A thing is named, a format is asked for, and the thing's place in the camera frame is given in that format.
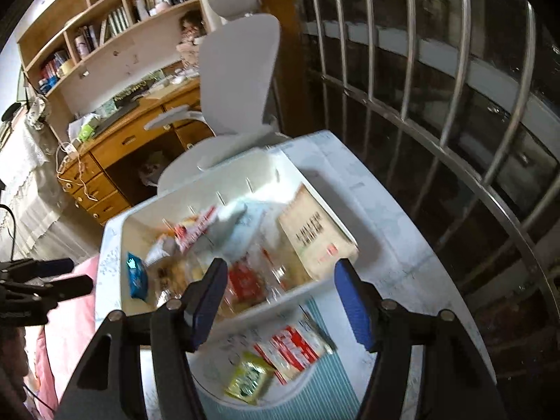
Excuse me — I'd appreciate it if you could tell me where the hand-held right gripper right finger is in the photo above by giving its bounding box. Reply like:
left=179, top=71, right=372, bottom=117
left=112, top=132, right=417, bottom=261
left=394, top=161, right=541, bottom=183
left=333, top=258, right=510, bottom=420

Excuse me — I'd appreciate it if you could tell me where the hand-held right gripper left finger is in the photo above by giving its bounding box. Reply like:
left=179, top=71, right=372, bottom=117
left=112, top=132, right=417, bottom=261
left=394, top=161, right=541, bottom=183
left=55, top=257, right=229, bottom=420

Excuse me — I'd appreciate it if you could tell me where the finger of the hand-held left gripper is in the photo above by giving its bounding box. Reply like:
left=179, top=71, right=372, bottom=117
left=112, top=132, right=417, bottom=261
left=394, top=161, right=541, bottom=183
left=9, top=275, right=94, bottom=305
left=0, top=259, right=75, bottom=279

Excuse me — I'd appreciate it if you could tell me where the clear cookie snack packet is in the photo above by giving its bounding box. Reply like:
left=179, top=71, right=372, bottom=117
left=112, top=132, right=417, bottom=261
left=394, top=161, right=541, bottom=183
left=155, top=254, right=206, bottom=310

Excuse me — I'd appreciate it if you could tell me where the beige snack packet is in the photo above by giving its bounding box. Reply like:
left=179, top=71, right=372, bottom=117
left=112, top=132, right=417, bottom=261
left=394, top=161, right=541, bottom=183
left=278, top=184, right=357, bottom=281

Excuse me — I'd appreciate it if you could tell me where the light blue snack packet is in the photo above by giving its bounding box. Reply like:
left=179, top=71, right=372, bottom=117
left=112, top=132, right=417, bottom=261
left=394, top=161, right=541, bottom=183
left=210, top=199, right=281, bottom=259

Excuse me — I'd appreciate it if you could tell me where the white plastic storage bin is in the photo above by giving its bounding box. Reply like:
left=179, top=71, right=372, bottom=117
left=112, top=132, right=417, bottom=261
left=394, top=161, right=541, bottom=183
left=94, top=142, right=362, bottom=329

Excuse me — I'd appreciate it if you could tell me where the red dark snack packet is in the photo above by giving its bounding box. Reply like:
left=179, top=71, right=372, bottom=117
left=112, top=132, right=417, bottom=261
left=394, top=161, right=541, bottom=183
left=227, top=260, right=267, bottom=308

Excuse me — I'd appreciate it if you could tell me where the pink blanket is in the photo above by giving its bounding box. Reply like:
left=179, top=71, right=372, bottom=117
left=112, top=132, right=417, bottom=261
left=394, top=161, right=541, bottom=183
left=24, top=256, right=103, bottom=420

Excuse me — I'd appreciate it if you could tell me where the teal striped mat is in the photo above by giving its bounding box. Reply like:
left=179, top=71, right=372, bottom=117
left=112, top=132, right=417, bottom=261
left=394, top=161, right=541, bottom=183
left=258, top=297, right=381, bottom=420

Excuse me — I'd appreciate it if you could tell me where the red white brown snack packet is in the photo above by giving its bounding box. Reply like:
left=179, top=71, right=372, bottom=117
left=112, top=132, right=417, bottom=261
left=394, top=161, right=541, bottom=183
left=254, top=324, right=337, bottom=386

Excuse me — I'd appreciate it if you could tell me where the silver white snack packet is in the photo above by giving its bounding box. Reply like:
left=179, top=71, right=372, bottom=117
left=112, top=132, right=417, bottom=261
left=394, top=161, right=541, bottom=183
left=146, top=236, right=176, bottom=268

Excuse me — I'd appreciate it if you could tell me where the green yellow snack packet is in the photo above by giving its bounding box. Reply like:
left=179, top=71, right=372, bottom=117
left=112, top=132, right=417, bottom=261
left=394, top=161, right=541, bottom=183
left=225, top=352, right=276, bottom=405

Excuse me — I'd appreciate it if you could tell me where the clear plastic snack packet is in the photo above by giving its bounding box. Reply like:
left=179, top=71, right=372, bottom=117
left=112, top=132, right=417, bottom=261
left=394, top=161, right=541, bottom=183
left=262, top=249, right=303, bottom=299

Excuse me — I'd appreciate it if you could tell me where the white lace cloth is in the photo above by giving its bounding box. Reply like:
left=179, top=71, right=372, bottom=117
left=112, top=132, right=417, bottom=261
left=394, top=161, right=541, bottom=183
left=0, top=96, right=101, bottom=263

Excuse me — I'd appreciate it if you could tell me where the white power strip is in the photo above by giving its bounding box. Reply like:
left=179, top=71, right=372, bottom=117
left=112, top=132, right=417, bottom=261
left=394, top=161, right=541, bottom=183
left=55, top=140, right=84, bottom=171

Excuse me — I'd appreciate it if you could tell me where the wooden desk with drawers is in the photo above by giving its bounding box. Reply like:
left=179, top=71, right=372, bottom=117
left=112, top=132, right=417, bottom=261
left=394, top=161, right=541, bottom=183
left=57, top=76, right=215, bottom=226

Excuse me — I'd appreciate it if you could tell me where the floral cloth pouch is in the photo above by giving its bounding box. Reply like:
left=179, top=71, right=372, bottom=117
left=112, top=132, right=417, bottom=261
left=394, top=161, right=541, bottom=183
left=26, top=94, right=51, bottom=130

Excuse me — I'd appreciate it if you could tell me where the dark laptop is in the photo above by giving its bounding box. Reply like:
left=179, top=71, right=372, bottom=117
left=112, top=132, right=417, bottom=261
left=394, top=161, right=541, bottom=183
left=94, top=100, right=141, bottom=136

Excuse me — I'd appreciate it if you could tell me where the row of colourful books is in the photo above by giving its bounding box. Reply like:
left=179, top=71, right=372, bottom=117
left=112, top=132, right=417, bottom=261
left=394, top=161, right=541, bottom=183
left=37, top=48, right=73, bottom=90

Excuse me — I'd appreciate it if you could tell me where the wooden bookshelf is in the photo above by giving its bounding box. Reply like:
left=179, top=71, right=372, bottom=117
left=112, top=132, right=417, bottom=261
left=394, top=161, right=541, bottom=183
left=17, top=0, right=206, bottom=97

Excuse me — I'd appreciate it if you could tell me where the grey office chair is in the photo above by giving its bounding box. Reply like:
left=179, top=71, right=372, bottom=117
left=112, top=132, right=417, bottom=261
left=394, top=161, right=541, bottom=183
left=144, top=0, right=292, bottom=195

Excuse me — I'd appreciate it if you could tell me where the row of green books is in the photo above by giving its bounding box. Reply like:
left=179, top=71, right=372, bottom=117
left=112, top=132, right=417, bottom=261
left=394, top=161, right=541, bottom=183
left=98, top=6, right=132, bottom=40

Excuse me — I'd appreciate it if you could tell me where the doll with brown hair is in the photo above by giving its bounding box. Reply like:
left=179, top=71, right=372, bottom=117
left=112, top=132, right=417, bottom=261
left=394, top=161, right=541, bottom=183
left=177, top=11, right=206, bottom=68

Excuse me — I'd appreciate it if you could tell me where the metal window grille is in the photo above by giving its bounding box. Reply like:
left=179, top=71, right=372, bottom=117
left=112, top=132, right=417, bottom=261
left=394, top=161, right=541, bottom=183
left=289, top=0, right=560, bottom=316

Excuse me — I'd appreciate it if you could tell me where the black cable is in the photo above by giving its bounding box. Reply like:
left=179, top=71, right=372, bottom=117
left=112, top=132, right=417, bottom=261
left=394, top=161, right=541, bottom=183
left=0, top=203, right=17, bottom=260

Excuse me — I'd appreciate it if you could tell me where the brown wooden post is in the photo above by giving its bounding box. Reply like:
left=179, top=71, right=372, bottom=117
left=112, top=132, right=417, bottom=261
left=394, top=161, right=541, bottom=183
left=251, top=0, right=316, bottom=136

